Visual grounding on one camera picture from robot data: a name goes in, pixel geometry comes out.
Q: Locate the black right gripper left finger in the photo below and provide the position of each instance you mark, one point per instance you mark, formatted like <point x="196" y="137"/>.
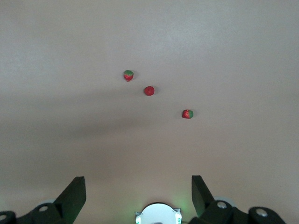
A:
<point x="67" y="205"/>

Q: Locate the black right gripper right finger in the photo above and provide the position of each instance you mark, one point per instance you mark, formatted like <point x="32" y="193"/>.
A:
<point x="203" y="200"/>

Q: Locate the red strawberry with green cap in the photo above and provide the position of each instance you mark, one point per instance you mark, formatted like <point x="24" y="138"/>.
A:
<point x="128" y="76"/>
<point x="187" y="114"/>
<point x="148" y="90"/>

